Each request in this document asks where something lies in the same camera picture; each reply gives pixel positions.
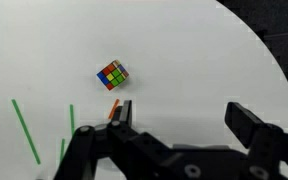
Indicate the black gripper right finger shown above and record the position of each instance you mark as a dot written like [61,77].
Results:
[244,123]

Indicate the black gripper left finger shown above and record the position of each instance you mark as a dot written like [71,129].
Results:
[125,115]

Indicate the orange thin stick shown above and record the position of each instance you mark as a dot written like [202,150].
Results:
[114,109]

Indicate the multicoloured Rubik's cube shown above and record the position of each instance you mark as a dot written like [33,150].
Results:
[112,75]

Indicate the green thin stick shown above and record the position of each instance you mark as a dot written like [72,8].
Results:
[72,118]
[25,130]
[62,150]

